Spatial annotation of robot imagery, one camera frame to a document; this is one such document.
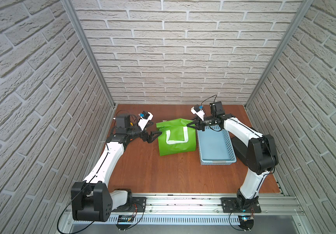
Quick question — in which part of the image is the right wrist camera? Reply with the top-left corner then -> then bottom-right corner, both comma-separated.
191,105 -> 205,121

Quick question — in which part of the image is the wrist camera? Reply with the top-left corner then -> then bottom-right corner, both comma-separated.
191,105 -> 205,121
138,111 -> 153,131

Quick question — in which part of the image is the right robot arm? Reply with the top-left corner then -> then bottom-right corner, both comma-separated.
187,101 -> 279,212

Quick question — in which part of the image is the controller board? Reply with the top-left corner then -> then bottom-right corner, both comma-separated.
116,215 -> 135,231
238,216 -> 254,232

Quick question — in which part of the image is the green insulated delivery bag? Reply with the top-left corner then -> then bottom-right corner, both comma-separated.
156,119 -> 197,156

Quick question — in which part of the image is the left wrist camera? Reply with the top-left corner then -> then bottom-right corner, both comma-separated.
138,111 -> 153,131

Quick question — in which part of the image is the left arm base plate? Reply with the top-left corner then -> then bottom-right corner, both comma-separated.
116,197 -> 146,213

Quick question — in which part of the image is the right controller board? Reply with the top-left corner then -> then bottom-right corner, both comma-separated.
238,216 -> 254,232

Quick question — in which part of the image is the light blue plastic basket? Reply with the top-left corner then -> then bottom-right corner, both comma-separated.
197,125 -> 237,165

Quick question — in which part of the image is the left controller board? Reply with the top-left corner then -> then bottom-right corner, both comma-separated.
116,215 -> 135,231

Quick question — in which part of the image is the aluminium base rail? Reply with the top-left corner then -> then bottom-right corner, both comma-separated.
59,192 -> 306,226

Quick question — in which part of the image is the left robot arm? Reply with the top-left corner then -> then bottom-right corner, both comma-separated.
68,111 -> 161,223

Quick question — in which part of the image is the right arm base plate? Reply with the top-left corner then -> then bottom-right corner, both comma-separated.
220,196 -> 261,214

